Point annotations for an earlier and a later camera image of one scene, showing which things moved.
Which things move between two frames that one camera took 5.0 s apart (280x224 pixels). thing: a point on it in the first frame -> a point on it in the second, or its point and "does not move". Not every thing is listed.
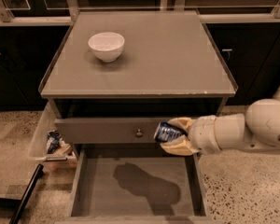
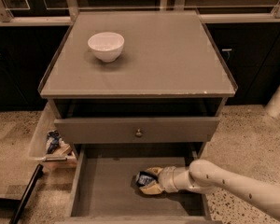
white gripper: (203, 133) -> (168, 179)
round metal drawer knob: (139, 133) does not move
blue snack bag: (52, 140) does not move
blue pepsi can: (166, 133) -> (144, 178)
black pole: (18, 215) does not move
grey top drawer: (106, 130) does not move
